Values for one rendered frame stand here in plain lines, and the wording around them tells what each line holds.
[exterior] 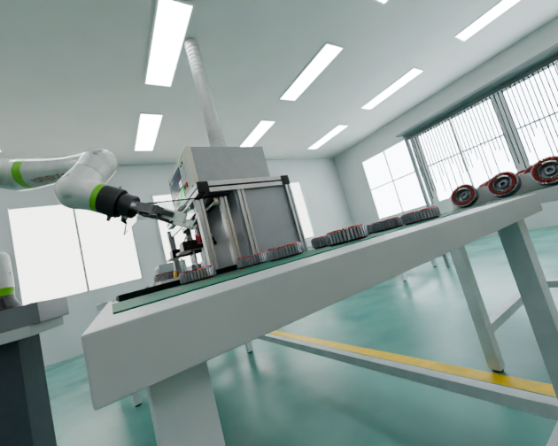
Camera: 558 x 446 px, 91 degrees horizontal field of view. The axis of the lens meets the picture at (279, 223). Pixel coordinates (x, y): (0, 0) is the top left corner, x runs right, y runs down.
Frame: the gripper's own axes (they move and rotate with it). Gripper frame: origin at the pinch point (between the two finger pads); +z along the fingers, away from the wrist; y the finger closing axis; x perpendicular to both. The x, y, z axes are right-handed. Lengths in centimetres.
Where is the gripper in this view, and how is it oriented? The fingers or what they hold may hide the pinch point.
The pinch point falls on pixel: (186, 221)
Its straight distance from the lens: 93.4
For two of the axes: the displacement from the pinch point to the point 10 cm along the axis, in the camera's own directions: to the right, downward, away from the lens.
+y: 1.4, -1.6, -9.8
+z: 9.6, 2.7, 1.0
